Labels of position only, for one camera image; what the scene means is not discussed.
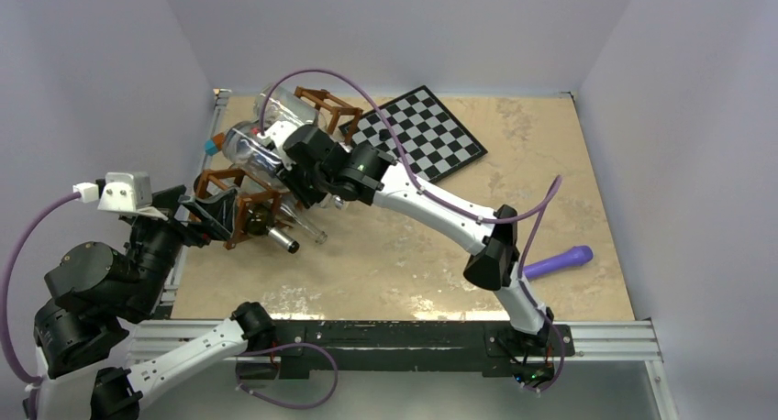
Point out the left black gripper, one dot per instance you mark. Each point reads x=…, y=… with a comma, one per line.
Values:
x=216, y=213

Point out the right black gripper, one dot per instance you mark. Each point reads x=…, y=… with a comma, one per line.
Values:
x=291, y=178

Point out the olive wine bottle tan label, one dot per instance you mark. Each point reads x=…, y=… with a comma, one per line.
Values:
x=261, y=223

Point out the brown wooden wine rack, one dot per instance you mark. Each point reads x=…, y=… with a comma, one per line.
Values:
x=341, y=119

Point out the clear bottle silver cap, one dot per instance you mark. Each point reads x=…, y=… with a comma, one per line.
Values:
x=285, y=106

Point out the clear glass bottle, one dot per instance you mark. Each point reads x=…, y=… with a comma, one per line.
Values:
x=296, y=216

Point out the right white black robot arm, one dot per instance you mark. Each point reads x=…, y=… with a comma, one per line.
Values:
x=373, y=177

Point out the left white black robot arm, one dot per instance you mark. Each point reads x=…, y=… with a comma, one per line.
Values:
x=96, y=291

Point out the black chess piece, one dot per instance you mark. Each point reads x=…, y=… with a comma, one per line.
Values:
x=383, y=134

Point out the blue orange syringe toy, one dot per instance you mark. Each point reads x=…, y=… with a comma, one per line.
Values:
x=215, y=144

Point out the black white checkerboard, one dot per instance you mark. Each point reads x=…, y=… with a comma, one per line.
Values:
x=436, y=142

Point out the purple toy microphone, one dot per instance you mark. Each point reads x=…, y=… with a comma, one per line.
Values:
x=572, y=258

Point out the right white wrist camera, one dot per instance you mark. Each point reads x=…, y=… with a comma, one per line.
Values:
x=274, y=137

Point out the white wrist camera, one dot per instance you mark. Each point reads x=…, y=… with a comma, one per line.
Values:
x=123, y=193
x=274, y=137

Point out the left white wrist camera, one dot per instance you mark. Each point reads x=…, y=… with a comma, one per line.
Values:
x=123, y=193

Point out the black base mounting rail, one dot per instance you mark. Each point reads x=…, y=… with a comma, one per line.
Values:
x=490, y=348

